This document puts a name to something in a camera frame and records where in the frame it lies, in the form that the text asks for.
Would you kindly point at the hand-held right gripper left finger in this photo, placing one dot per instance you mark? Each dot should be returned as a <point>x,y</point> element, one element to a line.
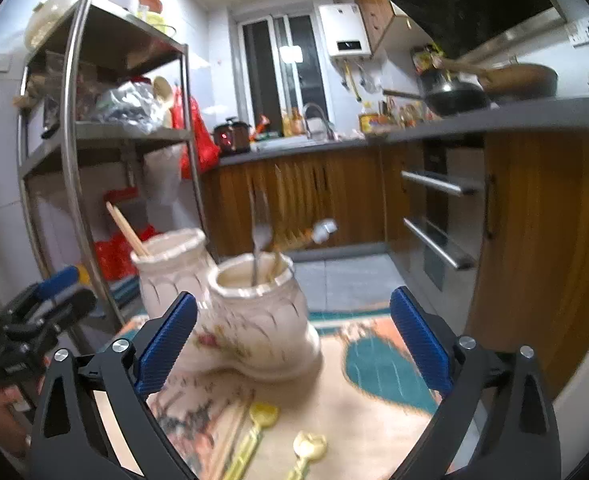
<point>167,340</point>

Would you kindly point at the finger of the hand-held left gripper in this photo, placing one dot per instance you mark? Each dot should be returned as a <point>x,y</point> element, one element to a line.
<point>72,305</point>
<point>57,280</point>

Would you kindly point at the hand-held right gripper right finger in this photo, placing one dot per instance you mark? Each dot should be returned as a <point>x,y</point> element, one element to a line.
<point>422,340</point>

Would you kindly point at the wooden chopstick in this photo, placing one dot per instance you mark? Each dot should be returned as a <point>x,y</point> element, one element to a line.
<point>135,241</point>
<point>123,227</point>

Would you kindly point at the cream ceramic utensil holder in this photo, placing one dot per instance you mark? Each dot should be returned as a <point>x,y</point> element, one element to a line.
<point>254,325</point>

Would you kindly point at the metal fork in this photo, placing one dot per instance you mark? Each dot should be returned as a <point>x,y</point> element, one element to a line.
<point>260,235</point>

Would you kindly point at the metal flower-shaped spoon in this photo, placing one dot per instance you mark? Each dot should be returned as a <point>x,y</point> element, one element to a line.
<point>324,228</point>

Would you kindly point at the person's left hand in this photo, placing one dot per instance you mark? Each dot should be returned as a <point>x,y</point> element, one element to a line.
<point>4,420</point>

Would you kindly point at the yellow plastic item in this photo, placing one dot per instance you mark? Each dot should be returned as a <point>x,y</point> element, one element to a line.
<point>84,276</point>

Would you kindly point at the red plastic bags pile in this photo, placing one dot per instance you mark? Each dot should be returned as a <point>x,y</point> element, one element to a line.
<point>114,257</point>

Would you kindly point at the red flat box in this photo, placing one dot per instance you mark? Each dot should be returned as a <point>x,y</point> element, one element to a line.
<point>122,196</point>

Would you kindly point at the printed tablecloth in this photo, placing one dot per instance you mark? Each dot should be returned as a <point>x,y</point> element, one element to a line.
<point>334,410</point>

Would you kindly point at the yellow plastic utensil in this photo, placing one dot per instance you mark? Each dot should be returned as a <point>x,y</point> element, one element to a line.
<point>262,415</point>
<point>309,445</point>

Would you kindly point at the built-in steel drawer appliance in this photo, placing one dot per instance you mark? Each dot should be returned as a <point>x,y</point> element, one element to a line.
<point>439,210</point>

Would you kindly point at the white hanging plastic bag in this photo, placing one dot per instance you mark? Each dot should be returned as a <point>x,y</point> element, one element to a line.
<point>164,170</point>

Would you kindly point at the metal shelf rack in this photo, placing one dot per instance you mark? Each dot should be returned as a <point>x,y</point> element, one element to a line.
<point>68,125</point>

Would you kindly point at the wooden base cabinets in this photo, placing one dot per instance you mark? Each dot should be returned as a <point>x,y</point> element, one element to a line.
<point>539,235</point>

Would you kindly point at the clear plastic bag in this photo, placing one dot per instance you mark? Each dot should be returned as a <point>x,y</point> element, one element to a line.
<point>129,105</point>

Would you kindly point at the red hanging plastic bag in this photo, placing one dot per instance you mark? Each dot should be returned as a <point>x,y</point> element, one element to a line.
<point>199,145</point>

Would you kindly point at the red electric cooker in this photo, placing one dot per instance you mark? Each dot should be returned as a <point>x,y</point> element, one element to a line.
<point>232,137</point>

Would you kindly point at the yellow oil bottle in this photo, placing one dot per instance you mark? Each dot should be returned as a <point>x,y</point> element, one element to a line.
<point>367,121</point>

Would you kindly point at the grey kitchen countertop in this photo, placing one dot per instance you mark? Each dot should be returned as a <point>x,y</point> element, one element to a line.
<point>499,122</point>

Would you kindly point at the black wok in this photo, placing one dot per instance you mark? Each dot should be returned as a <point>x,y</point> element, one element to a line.
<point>454,100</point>

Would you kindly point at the amber bottle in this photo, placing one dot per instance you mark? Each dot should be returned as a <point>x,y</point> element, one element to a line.
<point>294,122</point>

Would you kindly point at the metal faucet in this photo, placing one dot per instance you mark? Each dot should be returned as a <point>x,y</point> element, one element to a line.
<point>314,107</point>

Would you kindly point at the yellow-green container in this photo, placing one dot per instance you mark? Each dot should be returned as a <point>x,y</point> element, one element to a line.
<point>159,24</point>

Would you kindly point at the colourful packet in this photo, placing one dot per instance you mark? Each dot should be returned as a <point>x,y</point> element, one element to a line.
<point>427,59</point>

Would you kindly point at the window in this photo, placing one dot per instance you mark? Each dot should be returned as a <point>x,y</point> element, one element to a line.
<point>259,70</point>

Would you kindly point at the stack of bowls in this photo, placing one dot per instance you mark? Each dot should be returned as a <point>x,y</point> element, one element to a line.
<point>134,2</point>

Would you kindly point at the white water heater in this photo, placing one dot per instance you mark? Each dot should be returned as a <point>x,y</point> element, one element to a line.
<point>342,25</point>

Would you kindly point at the black range hood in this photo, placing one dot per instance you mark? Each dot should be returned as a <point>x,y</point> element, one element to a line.
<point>464,0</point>

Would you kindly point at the white wall switch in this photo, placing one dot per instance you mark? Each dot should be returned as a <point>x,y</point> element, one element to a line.
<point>0,62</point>

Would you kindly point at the wooden wall cabinet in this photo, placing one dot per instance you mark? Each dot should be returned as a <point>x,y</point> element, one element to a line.
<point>374,10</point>

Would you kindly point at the white wall socket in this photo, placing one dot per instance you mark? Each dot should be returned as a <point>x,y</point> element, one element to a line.
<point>578,35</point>

